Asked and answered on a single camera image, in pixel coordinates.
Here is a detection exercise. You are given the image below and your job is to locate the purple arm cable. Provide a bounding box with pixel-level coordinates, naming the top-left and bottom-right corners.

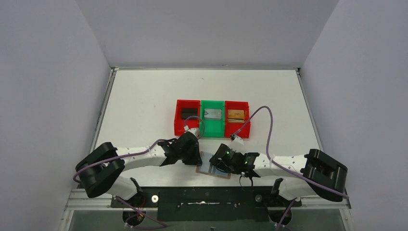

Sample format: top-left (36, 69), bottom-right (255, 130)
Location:
top-left (230, 105), bottom-right (350, 231)
top-left (72, 115), bottom-right (206, 229)

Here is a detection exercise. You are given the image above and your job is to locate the green plastic bin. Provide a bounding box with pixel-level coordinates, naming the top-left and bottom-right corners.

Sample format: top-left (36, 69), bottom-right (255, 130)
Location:
top-left (200, 100), bottom-right (225, 138)

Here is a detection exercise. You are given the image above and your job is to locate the black card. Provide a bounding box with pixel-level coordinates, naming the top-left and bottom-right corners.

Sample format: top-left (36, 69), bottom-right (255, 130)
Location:
top-left (180, 108), bottom-right (198, 120)

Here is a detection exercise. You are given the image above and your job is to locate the gold card stack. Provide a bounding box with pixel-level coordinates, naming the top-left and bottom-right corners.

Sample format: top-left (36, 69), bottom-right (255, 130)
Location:
top-left (227, 109), bottom-right (245, 123)

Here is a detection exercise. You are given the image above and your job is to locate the aluminium frame rail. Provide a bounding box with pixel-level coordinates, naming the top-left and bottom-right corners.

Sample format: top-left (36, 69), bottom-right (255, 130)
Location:
top-left (64, 187), bottom-right (351, 211)

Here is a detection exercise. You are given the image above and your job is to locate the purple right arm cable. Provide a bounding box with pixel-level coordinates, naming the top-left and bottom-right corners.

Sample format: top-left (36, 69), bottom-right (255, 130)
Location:
top-left (230, 105), bottom-right (350, 231)

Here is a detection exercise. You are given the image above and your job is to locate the silver card stack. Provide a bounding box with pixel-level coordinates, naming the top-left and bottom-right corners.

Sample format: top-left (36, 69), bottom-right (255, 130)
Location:
top-left (204, 108), bottom-right (222, 120)

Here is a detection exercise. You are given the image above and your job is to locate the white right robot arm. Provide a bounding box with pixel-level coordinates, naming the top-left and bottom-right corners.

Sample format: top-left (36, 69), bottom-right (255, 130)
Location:
top-left (209, 144), bottom-right (348, 202)

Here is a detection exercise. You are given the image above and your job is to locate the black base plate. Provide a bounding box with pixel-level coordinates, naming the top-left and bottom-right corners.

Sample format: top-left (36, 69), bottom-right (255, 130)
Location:
top-left (128, 186), bottom-right (293, 225)

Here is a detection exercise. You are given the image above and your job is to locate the red bin with black card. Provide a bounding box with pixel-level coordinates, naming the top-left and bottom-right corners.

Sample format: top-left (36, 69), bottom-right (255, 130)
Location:
top-left (173, 99), bottom-right (201, 138)

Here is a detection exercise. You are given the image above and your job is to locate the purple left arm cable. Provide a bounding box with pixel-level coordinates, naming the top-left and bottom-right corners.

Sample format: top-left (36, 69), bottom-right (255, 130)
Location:
top-left (72, 115), bottom-right (206, 229)

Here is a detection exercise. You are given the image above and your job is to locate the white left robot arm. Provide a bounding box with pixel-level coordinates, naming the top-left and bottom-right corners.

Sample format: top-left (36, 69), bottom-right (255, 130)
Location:
top-left (73, 128), bottom-right (202, 200)

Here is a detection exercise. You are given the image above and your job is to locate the red bin with gold cards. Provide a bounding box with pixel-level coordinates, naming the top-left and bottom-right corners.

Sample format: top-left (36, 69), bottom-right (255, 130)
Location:
top-left (224, 101), bottom-right (251, 139)

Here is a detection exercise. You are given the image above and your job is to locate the tan leather card holder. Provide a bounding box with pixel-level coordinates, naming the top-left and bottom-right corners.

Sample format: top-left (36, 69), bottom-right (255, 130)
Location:
top-left (195, 152), bottom-right (231, 180)

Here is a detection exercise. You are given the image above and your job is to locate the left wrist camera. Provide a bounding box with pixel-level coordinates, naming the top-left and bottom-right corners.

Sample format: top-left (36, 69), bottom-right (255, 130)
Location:
top-left (184, 126), bottom-right (201, 139)

